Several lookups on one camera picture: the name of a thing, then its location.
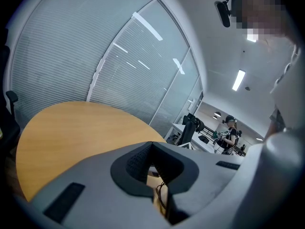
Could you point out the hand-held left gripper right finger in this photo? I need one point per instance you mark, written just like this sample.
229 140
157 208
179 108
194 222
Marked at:
205 175

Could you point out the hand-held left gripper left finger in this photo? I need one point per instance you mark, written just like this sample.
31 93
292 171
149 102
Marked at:
95 187

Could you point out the round wooden table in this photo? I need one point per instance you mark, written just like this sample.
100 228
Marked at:
71 128

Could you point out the white desk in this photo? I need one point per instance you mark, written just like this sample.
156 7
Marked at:
197 142

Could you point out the black box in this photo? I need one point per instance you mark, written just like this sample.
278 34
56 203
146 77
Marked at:
202 138

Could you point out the black office chair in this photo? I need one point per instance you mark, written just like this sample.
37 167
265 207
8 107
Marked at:
188 132
7 128

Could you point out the dome pendant lamp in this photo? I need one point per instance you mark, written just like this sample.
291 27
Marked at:
217 115

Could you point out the long ceiling light panel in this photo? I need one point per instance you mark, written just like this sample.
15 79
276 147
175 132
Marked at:
238 80

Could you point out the person's body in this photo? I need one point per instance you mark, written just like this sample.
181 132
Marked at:
290 92

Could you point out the square ceiling light panel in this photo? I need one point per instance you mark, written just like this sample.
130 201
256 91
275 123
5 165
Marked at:
252 36

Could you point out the black head-worn camera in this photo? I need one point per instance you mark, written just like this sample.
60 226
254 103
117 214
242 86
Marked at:
224 13

